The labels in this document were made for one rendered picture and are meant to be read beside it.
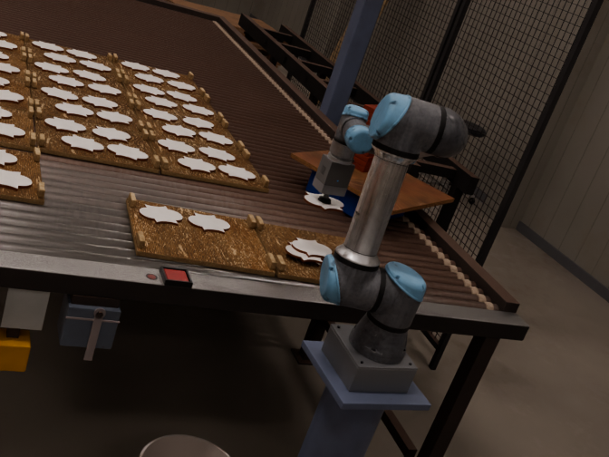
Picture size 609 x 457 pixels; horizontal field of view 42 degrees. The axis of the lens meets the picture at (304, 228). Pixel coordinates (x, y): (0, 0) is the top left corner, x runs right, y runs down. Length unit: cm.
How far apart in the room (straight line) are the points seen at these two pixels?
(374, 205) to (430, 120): 24
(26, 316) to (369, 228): 89
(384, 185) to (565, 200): 496
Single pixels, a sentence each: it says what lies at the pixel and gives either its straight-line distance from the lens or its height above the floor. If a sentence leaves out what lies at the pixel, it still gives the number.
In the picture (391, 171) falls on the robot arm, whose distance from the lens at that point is 187.
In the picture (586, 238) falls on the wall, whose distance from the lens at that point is 658.
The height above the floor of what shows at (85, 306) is 83.
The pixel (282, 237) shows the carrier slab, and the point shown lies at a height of 94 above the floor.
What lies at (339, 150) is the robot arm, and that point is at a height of 131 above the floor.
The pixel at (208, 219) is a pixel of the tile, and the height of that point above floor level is 94.
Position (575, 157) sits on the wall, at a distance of 678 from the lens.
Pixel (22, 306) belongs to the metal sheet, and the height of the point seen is 80.
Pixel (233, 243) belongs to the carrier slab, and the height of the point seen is 94.
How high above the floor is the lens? 191
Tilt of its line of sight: 21 degrees down
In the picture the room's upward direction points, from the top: 20 degrees clockwise
